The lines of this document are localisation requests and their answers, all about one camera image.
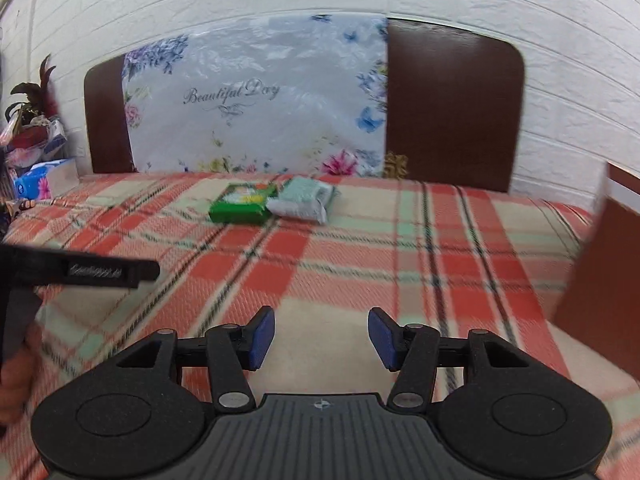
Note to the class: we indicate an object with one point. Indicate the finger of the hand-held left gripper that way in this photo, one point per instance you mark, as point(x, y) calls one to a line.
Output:
point(149, 272)

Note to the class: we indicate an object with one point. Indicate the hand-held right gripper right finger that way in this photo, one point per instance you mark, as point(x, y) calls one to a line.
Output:
point(381, 336)

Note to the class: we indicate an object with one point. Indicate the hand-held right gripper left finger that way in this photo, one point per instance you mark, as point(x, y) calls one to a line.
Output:
point(262, 335)

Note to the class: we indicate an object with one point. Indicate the person's left hand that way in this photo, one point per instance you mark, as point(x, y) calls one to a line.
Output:
point(15, 385)

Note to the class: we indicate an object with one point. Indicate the red plaid blanket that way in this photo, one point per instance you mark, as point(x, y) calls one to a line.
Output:
point(350, 270)

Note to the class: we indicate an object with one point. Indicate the blue tissue pack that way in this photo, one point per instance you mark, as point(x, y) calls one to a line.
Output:
point(42, 180)

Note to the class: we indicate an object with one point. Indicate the wrapped flower bouquet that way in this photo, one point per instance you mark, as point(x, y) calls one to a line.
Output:
point(32, 140)

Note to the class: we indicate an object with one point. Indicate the white and green packet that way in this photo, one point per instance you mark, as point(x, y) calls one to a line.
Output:
point(302, 200)

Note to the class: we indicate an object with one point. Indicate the yellow patterned item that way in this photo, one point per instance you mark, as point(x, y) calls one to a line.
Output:
point(395, 166)

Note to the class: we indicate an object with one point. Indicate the dark red leafy plant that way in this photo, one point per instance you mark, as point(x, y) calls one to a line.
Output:
point(35, 95)

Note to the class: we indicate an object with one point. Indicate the white floral plastic bag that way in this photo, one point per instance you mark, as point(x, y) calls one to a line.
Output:
point(255, 95)

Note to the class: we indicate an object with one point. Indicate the brown wooden headboard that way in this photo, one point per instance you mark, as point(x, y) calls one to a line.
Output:
point(450, 100)

